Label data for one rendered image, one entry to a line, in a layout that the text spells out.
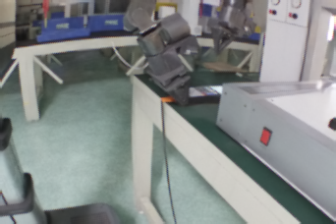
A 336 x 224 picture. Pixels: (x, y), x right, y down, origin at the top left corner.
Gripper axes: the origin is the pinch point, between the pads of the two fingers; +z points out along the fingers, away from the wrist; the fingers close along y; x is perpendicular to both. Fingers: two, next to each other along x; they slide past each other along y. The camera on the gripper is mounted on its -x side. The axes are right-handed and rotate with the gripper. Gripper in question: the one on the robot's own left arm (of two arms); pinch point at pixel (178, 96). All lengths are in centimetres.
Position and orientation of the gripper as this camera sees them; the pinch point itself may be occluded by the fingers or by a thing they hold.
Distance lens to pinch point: 63.2
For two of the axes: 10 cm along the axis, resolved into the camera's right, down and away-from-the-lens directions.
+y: -4.4, -4.1, 8.0
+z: 3.8, 7.3, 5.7
